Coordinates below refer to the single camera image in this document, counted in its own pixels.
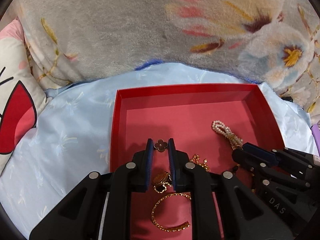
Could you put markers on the light blue palm bedsheet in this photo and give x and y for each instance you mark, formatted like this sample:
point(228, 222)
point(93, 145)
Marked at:
point(72, 138)

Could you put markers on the white cat face pillow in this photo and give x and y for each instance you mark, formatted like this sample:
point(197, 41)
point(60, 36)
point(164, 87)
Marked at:
point(22, 98)

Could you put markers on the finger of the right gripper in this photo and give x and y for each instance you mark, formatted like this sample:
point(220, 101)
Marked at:
point(263, 155)
point(246, 161)

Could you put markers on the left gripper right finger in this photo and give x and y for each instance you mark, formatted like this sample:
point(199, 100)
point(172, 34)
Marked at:
point(222, 207)

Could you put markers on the red cardboard tray box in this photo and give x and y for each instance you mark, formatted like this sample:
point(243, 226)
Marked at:
point(185, 113)

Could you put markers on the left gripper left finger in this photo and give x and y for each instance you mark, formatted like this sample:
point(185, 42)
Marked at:
point(99, 207)

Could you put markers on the purple mat edge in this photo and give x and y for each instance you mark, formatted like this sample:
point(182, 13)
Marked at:
point(316, 134)

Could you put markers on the gold woven cuff bangle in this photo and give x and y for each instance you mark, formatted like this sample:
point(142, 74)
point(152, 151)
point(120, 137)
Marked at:
point(165, 213)

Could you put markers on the grey floral fleece blanket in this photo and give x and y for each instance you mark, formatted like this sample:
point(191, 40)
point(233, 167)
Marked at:
point(272, 41)

